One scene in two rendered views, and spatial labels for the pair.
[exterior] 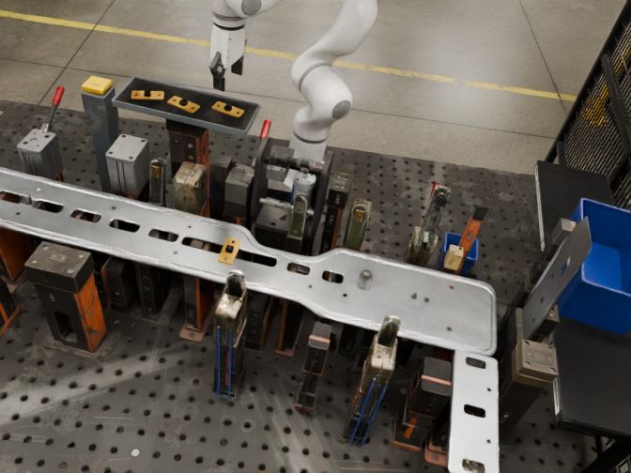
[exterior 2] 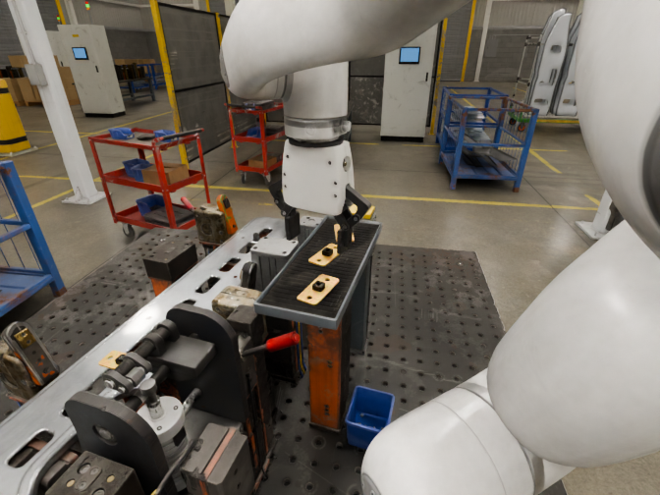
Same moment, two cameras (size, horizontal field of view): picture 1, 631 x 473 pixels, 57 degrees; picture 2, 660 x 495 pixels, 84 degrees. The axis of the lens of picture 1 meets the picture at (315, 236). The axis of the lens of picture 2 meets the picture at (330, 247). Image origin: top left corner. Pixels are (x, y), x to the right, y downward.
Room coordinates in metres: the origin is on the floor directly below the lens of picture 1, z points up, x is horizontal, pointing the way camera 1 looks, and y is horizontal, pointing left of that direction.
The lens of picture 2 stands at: (1.44, -0.20, 1.52)
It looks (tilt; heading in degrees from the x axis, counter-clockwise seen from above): 28 degrees down; 103
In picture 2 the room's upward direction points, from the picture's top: straight up
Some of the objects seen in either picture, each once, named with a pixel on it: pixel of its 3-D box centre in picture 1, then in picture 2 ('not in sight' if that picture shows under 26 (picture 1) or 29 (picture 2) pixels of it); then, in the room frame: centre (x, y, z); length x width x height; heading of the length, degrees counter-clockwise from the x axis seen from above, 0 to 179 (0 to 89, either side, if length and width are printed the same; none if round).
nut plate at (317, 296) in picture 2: (227, 108); (318, 287); (1.31, 0.29, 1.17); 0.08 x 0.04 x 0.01; 74
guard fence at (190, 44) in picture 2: not in sight; (226, 84); (-1.62, 5.77, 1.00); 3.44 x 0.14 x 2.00; 93
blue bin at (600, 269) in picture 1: (603, 264); not in sight; (1.04, -0.71, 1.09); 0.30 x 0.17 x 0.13; 169
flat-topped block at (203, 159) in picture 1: (191, 171); (330, 348); (1.30, 0.40, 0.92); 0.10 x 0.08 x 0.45; 85
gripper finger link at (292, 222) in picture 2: (217, 80); (286, 217); (1.25, 0.31, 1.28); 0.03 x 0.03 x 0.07; 74
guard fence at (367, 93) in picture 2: not in sight; (346, 79); (0.04, 7.56, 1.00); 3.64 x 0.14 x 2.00; 3
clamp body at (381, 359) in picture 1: (368, 391); not in sight; (0.71, -0.18, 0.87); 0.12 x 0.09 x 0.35; 175
